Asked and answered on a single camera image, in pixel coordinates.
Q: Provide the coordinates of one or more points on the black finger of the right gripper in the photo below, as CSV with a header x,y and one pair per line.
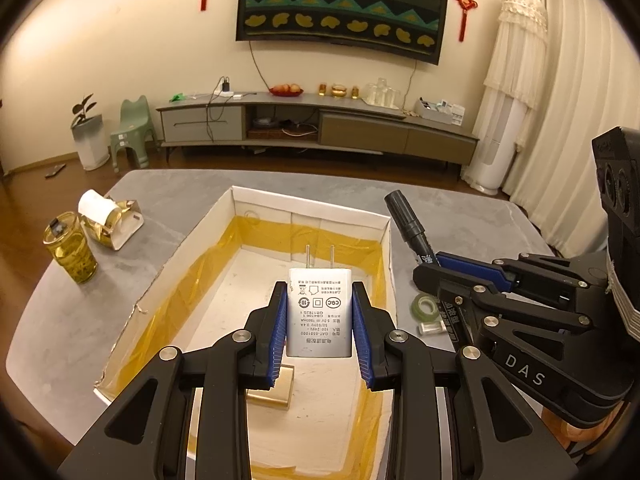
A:
x,y
473,297

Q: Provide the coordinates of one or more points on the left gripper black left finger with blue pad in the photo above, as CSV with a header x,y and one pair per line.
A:
x,y
144,433

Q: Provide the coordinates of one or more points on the gold tissue roll holder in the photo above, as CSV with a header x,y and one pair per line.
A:
x,y
108,222

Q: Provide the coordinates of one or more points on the green child chair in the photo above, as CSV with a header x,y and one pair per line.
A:
x,y
135,128

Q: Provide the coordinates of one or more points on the clear glasses set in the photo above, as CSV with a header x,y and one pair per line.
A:
x,y
380,94

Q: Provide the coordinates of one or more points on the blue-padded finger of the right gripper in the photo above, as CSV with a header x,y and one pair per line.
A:
x,y
533,273

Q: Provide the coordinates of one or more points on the grey TV cabinet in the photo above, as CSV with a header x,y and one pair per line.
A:
x,y
261,120

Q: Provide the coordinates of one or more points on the white tray of items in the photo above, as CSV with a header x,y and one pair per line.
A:
x,y
442,111

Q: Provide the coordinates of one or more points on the green tape roll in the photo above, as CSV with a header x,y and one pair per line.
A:
x,y
425,308

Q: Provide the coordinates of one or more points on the gold ornaments on cabinet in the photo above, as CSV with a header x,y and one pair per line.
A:
x,y
338,91

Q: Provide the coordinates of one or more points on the white USB charger plug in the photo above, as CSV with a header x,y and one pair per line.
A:
x,y
319,313

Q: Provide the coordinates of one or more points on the dark object on floor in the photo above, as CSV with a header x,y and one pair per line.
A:
x,y
54,171

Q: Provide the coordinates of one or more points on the wall mounted television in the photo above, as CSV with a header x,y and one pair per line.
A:
x,y
409,28

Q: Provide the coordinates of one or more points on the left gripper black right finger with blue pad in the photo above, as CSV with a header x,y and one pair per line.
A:
x,y
493,432

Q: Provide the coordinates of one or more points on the white planter with dark plant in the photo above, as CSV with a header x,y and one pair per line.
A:
x,y
89,136

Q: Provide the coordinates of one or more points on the cream curtain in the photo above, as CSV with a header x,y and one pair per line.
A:
x,y
591,85

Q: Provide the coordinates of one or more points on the red fruit bowl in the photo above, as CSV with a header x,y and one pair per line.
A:
x,y
286,90

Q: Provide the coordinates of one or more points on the white standing air conditioner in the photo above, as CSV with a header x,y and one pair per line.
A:
x,y
512,92

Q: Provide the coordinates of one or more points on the white power strip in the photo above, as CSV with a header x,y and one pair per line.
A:
x,y
224,90

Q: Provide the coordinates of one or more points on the yellow glass cup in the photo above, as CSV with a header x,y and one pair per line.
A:
x,y
67,243

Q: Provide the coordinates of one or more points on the black marker pen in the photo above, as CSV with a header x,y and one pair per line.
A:
x,y
412,229

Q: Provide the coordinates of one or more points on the gold blue cigarette case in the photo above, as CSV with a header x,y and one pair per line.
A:
x,y
280,394

